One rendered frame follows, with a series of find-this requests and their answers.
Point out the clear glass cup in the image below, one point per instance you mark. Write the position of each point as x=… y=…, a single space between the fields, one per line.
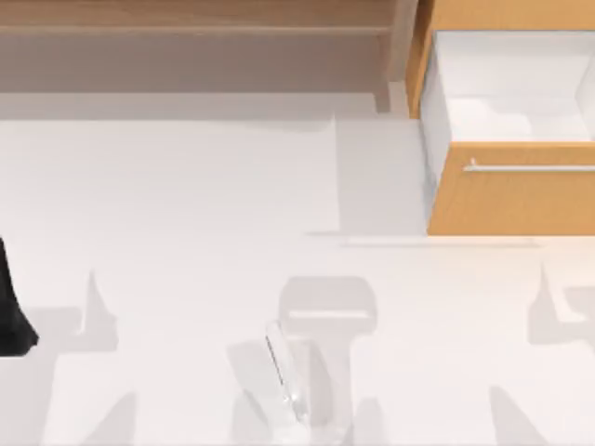
x=297 y=371

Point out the brown wooden open shelf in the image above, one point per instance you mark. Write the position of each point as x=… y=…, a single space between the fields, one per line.
x=195 y=46

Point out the pale wooden drawer front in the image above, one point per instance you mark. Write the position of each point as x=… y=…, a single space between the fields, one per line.
x=511 y=204

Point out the pulled-out drawer white inside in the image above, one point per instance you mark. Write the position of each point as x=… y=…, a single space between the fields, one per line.
x=511 y=88

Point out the light wooden cupboard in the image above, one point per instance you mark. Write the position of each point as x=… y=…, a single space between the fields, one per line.
x=465 y=14

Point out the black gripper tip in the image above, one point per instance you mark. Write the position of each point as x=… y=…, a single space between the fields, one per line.
x=13 y=320

